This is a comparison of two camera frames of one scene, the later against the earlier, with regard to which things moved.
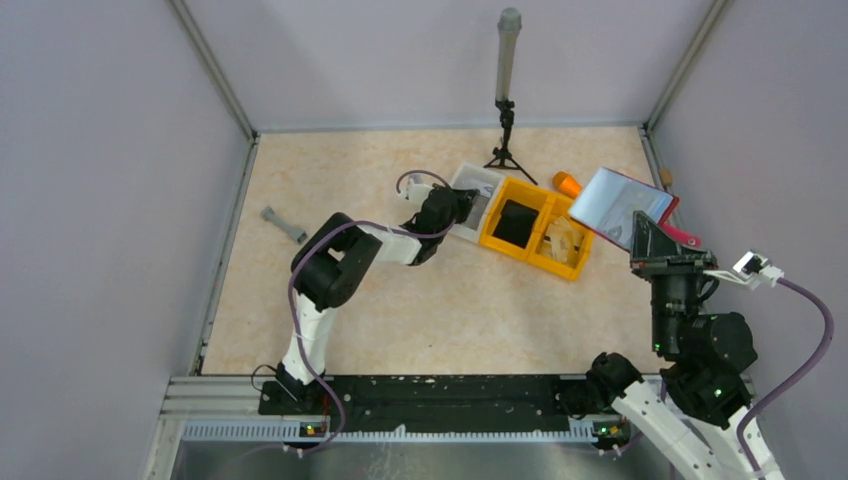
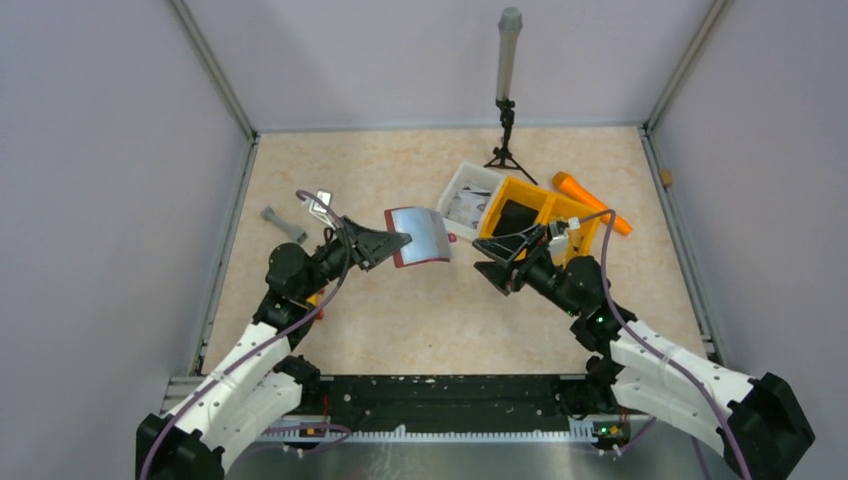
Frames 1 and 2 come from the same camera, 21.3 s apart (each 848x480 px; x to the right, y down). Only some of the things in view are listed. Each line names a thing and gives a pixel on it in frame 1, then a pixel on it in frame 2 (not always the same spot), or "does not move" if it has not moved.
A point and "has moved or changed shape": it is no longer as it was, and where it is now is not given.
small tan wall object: x=666 y=176 does not move
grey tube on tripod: x=509 y=23 does not move
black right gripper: x=670 y=264 to x=517 y=261
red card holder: x=609 y=201 has moved or changed shape
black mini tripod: x=502 y=156 does not move
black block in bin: x=515 y=222 does not move
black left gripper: x=453 y=206 to x=355 y=243
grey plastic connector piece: x=268 y=213 does not move
